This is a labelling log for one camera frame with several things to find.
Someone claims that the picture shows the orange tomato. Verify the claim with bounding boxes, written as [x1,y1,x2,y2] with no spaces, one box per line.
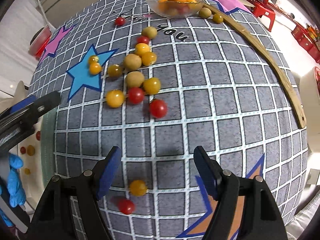
[89,62,102,75]

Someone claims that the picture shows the blue gloved hand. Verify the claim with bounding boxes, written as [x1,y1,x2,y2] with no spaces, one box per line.
[0,153,27,228]

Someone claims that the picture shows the small red tomato in tray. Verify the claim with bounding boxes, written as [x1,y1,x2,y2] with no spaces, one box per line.
[20,147,27,154]

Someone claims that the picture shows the white tray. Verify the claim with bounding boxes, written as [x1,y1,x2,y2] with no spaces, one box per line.
[17,117,46,211]

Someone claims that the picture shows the yellow tomato in tray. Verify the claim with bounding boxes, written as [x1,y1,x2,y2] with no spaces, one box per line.
[27,145,35,156]

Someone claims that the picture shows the yellow tomato near gripper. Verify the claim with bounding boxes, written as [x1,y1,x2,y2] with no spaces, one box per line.
[129,180,148,197]

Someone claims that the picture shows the red tomato bottom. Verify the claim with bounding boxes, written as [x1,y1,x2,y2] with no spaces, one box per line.
[117,198,136,215]

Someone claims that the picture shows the brown longan near edge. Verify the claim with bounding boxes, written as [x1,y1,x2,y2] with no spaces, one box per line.
[24,168,31,175]

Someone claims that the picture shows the red plastic container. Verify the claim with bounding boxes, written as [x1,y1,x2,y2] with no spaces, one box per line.
[28,25,52,59]

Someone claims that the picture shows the yellow tomato on star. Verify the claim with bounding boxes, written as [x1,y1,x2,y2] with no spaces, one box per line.
[88,55,99,65]

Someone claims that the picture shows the large yellow tomato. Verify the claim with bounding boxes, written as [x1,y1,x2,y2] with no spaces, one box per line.
[105,90,125,108]

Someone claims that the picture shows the red tomato right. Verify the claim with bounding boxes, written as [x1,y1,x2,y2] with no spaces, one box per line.
[149,99,168,118]

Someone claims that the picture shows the red tomato centre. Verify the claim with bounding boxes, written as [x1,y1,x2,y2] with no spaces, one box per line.
[127,87,145,105]

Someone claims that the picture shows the dark yellow tomato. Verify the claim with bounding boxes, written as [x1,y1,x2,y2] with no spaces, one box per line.
[107,64,123,79]

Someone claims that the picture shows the yellow tomato beside longan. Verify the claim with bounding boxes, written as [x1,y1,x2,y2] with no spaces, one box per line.
[143,77,161,95]

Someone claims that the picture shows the brown longan lower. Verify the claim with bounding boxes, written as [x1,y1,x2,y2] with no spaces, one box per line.
[125,71,145,88]

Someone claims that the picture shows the grey grid tablecloth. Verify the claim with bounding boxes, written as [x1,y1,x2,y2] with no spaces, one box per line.
[29,0,308,239]

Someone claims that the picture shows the brown longan middle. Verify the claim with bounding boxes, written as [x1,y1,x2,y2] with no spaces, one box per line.
[123,54,142,71]

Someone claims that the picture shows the red tomato near text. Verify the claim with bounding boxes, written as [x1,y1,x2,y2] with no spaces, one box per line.
[114,17,126,26]

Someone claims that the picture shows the yellow tomato upper right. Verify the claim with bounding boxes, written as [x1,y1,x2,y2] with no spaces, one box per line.
[141,51,157,67]

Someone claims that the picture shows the small red tomato upper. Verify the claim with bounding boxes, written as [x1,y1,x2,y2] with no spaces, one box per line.
[136,35,150,44]

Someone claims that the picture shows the green-brown longan top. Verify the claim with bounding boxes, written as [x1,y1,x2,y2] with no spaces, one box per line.
[141,27,157,40]

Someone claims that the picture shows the olive tomato by bowl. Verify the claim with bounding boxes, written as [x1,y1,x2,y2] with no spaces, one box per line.
[212,13,223,24]

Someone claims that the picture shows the wooden stick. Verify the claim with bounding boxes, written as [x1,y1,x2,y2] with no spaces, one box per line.
[203,3,306,129]

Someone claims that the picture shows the green longan by bowl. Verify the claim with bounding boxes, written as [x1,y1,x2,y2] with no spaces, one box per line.
[198,7,212,18]

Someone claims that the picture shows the red gift boxes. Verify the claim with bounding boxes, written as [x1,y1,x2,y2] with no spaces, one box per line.
[291,23,320,63]

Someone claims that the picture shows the clear glass fruit bowl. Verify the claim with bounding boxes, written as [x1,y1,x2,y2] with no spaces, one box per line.
[145,0,204,18]

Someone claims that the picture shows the red plastic stool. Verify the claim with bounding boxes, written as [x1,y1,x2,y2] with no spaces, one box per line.
[246,0,276,32]

